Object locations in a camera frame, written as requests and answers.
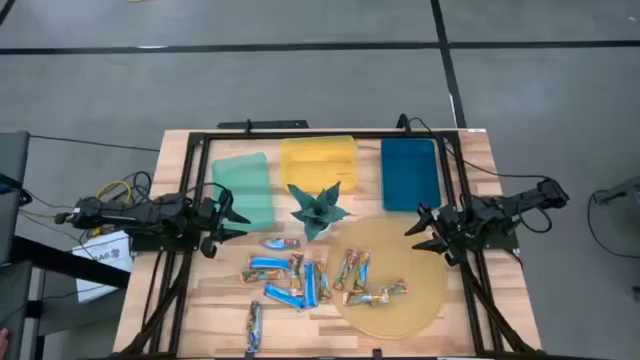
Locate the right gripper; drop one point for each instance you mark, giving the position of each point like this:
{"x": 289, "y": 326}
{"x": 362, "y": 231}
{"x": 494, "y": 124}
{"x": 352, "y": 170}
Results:
{"x": 454, "y": 227}

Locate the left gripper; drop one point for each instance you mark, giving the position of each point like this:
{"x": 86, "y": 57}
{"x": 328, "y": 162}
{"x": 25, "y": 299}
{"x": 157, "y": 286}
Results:
{"x": 207, "y": 220}

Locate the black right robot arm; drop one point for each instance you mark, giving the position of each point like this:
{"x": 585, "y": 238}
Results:
{"x": 505, "y": 207}

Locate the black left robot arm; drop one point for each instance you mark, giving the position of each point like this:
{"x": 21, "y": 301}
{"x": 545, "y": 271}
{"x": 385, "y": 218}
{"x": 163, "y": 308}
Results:
{"x": 125, "y": 215}

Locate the green translucent plastic bin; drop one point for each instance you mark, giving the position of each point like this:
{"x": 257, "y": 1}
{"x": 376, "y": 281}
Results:
{"x": 245, "y": 185}

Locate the blue plastic bin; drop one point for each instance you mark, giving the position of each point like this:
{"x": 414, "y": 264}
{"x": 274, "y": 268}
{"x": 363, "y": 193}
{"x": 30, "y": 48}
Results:
{"x": 410, "y": 172}

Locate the snake plant in white pot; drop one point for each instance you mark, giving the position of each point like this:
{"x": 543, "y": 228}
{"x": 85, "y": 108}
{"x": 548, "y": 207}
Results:
{"x": 317, "y": 214}

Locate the round woven straw placemat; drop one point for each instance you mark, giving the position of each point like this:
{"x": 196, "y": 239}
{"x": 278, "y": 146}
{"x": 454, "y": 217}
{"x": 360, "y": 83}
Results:
{"x": 400, "y": 320}

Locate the black power strip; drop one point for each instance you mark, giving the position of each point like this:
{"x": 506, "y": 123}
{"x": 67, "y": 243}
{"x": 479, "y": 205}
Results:
{"x": 270, "y": 124}

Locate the yellow translucent plastic bin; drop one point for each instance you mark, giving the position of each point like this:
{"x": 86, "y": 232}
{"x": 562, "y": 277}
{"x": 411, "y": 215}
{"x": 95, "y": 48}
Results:
{"x": 317, "y": 160}

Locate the white printed paper sheet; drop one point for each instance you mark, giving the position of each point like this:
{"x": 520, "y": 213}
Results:
{"x": 100, "y": 270}

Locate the black metal beam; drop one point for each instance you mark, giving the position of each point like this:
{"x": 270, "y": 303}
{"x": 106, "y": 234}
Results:
{"x": 70, "y": 262}

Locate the grey equipment stand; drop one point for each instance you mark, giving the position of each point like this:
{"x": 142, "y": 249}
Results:
{"x": 622, "y": 192}

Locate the dark grey upholstered panel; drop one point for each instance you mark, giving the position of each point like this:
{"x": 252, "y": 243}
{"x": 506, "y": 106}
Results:
{"x": 15, "y": 300}

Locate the person's hand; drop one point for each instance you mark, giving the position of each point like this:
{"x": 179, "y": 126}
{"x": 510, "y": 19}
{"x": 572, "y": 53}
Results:
{"x": 2, "y": 340}

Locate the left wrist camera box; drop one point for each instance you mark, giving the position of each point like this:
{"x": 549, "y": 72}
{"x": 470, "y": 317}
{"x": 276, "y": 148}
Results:
{"x": 209, "y": 248}

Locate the black metal table frame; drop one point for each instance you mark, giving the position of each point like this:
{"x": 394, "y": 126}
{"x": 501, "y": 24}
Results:
{"x": 240, "y": 135}

